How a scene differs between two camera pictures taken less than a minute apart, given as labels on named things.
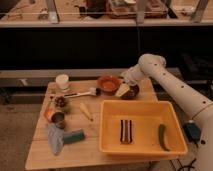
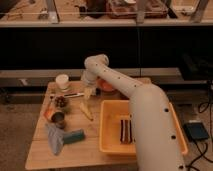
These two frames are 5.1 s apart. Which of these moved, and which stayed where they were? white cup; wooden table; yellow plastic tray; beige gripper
Moved: beige gripper
Stayed: yellow plastic tray; wooden table; white cup
